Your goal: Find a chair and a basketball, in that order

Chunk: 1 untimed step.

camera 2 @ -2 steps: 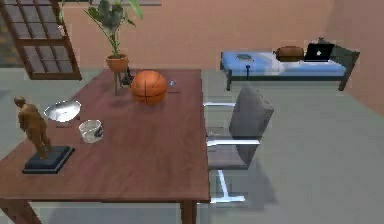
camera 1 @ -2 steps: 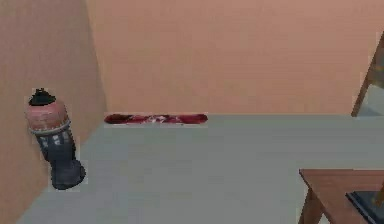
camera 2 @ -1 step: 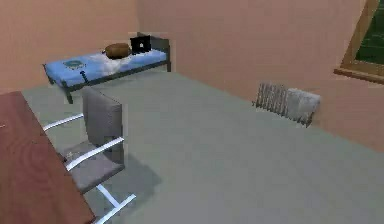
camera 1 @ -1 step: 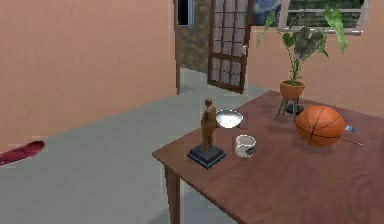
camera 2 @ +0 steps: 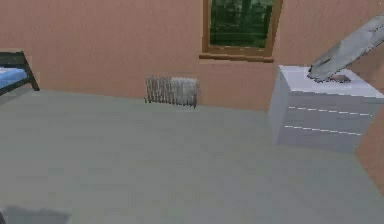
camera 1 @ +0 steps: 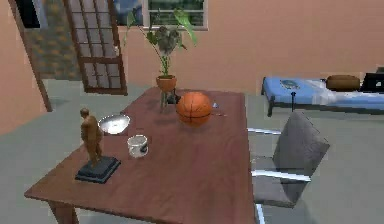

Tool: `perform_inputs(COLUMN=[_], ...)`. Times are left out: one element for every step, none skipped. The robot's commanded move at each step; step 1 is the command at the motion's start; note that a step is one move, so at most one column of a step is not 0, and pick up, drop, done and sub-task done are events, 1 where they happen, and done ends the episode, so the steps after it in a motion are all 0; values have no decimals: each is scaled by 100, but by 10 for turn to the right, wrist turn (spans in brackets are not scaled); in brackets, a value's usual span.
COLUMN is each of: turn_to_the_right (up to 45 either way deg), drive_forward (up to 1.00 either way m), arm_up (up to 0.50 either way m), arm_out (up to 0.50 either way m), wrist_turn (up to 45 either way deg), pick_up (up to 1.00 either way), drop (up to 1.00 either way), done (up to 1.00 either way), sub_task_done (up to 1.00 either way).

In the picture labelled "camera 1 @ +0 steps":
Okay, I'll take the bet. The orange basketball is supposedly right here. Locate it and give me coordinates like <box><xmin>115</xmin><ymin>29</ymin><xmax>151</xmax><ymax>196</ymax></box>
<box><xmin>176</xmin><ymin>91</ymin><xmax>213</xmax><ymax>127</ymax></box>

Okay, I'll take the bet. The grey chair with metal arms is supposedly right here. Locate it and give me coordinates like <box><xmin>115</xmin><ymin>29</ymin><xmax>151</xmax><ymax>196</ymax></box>
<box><xmin>247</xmin><ymin>111</ymin><xmax>331</xmax><ymax>224</ymax></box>

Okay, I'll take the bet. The small black object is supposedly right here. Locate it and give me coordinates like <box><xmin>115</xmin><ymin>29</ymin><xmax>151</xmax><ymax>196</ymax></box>
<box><xmin>166</xmin><ymin>93</ymin><xmax>181</xmax><ymax>105</ymax></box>

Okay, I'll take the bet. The reddish brown wooden table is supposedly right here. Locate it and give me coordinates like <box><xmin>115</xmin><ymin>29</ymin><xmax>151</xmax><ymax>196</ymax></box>
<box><xmin>23</xmin><ymin>87</ymin><xmax>257</xmax><ymax>224</ymax></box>

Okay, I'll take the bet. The green house plant orange pot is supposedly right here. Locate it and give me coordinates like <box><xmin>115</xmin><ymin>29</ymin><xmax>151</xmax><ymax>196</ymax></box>
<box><xmin>122</xmin><ymin>8</ymin><xmax>198</xmax><ymax>111</ymax></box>

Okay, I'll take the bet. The white mug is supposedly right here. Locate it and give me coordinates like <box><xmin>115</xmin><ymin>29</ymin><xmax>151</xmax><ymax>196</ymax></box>
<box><xmin>126</xmin><ymin>134</ymin><xmax>149</xmax><ymax>159</ymax></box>

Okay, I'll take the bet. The silver metal bowl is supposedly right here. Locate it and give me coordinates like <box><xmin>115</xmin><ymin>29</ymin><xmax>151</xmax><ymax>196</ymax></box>
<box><xmin>98</xmin><ymin>114</ymin><xmax>131</xmax><ymax>136</ymax></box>

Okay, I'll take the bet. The brown human figure statue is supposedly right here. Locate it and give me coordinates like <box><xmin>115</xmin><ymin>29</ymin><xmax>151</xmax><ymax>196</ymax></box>
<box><xmin>75</xmin><ymin>107</ymin><xmax>122</xmax><ymax>185</ymax></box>

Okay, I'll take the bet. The brown glass pane door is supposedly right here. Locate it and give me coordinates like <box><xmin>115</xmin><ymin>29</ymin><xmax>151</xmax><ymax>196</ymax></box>
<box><xmin>63</xmin><ymin>0</ymin><xmax>129</xmax><ymax>96</ymax></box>

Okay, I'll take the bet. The blue framed picture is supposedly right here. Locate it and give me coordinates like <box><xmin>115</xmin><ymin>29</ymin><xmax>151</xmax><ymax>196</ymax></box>
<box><xmin>113</xmin><ymin>0</ymin><xmax>144</xmax><ymax>27</ymax></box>

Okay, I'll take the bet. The blue bed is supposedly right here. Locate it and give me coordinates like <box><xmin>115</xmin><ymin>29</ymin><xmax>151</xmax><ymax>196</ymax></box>
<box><xmin>260</xmin><ymin>76</ymin><xmax>384</xmax><ymax>118</ymax></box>

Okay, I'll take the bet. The brown pillow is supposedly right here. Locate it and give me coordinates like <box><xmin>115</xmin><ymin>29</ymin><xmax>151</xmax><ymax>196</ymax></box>
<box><xmin>325</xmin><ymin>74</ymin><xmax>362</xmax><ymax>92</ymax></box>

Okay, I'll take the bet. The black laptop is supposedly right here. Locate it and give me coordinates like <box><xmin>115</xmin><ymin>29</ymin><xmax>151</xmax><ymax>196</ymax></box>
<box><xmin>360</xmin><ymin>72</ymin><xmax>384</xmax><ymax>94</ymax></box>

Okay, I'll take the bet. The white frame window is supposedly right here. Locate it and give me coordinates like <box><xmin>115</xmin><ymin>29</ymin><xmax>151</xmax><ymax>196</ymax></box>
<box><xmin>142</xmin><ymin>0</ymin><xmax>210</xmax><ymax>32</ymax></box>

